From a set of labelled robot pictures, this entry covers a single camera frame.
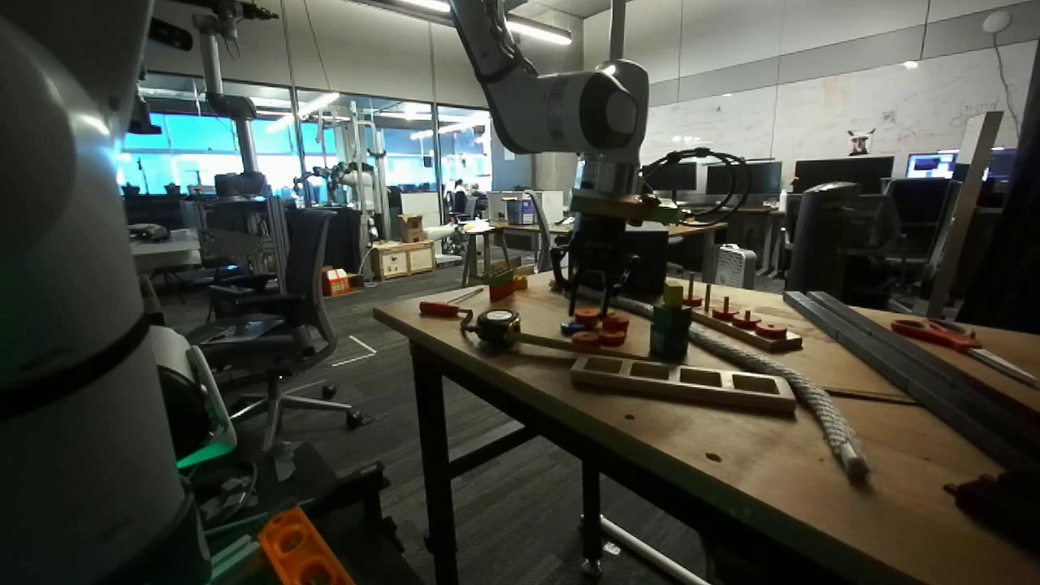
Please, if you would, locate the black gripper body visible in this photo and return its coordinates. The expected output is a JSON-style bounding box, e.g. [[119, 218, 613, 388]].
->
[[567, 218, 634, 304]]

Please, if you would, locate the green block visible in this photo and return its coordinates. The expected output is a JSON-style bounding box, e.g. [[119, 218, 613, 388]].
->
[[647, 282, 694, 369]]

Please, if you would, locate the red block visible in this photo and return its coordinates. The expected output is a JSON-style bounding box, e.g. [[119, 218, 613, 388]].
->
[[415, 299, 470, 321]]

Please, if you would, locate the cardboard box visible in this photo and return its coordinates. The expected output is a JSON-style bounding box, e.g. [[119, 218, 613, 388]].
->
[[404, 239, 439, 277], [367, 241, 412, 282]]

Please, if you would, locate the grey metal pole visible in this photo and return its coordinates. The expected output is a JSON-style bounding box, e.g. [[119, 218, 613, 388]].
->
[[607, 0, 630, 65]]

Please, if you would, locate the small orange box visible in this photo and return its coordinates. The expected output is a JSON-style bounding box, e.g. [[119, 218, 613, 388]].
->
[[318, 266, 358, 299]]

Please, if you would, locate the dark monitor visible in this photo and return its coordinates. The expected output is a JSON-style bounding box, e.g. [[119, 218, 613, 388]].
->
[[790, 153, 897, 200]]

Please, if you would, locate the small drone figure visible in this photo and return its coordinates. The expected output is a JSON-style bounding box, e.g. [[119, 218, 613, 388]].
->
[[846, 125, 881, 159]]

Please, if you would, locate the black office chair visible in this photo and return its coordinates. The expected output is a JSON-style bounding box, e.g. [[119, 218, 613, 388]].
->
[[191, 206, 367, 462]]

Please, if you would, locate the lit blue monitor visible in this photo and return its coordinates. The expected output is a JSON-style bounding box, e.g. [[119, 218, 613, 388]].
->
[[903, 149, 963, 181]]

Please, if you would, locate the grey slanted beam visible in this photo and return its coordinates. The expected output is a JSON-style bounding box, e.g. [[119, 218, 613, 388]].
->
[[924, 108, 1006, 319]]

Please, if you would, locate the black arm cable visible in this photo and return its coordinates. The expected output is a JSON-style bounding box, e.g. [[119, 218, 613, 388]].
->
[[636, 146, 755, 227]]

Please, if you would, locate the black aluminium rail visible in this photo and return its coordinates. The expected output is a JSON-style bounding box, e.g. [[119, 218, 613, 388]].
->
[[784, 286, 1040, 472]]

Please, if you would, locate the red handled tool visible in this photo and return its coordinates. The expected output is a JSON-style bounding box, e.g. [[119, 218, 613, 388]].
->
[[888, 317, 1040, 390]]

